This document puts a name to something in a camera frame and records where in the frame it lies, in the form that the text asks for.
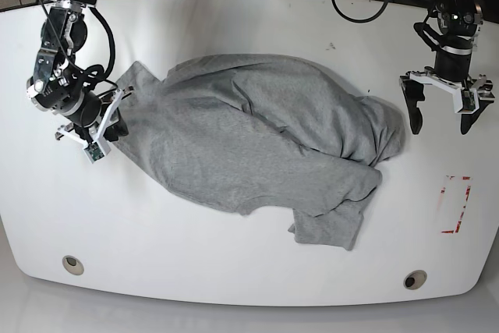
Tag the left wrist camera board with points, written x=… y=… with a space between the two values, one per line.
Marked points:
x=468 y=101

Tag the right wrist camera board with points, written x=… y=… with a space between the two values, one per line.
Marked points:
x=93 y=152

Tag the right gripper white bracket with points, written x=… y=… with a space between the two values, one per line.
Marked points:
x=97 y=120

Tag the red tape marking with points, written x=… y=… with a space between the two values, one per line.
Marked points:
x=452 y=203

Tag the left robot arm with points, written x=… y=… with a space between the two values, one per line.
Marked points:
x=450 y=30

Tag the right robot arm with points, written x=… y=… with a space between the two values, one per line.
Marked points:
x=60 y=86

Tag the table grommet hole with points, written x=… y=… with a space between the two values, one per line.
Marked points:
x=415 y=279
x=73 y=265

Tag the grey T-shirt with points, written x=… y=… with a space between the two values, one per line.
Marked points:
x=240 y=132

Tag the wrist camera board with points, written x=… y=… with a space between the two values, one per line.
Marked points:
x=93 y=152
x=468 y=101

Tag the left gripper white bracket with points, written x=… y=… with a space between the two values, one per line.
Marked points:
x=450 y=73

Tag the left table grommet hole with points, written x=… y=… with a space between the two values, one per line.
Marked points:
x=73 y=265

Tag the right table grommet hole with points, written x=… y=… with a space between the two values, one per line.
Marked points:
x=415 y=279

